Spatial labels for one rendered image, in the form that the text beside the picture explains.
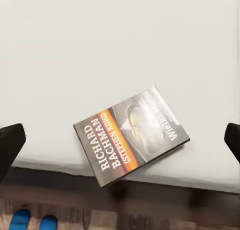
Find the bed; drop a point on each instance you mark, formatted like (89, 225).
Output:
(63, 61)

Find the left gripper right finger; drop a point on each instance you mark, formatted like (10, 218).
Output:
(232, 139)

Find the hardback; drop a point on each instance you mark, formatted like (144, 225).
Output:
(129, 135)

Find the sandal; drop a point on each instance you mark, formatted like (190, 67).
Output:
(48, 223)
(20, 220)

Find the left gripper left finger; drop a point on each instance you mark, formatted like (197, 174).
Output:
(12, 139)

